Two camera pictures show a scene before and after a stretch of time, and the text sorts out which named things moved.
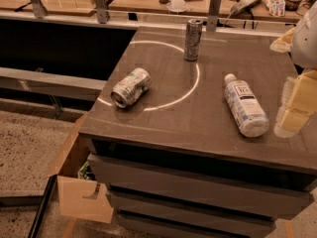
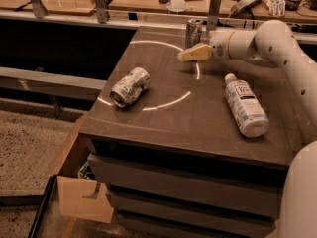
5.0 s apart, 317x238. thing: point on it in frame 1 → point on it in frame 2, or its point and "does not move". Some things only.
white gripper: [306, 42] → [218, 45]
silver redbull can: [192, 39] does not move
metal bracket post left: [38, 5] does not move
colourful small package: [276, 8] does not move
